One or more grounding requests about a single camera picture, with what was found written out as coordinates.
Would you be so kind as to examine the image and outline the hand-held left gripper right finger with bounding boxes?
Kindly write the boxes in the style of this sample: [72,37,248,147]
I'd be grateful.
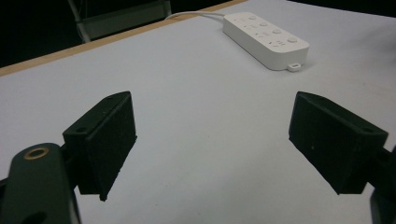
[288,91,389,196]

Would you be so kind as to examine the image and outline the metal stand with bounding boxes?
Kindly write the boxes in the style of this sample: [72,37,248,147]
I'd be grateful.
[66,0,173,44]

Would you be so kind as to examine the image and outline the white power cable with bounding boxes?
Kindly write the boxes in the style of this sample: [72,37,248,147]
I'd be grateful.
[164,10,226,22]

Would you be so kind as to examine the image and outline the white power strip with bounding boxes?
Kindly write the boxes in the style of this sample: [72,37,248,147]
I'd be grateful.
[222,11,310,73]

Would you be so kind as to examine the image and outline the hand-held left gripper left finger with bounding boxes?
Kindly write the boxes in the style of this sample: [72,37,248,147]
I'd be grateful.
[62,91,138,202]

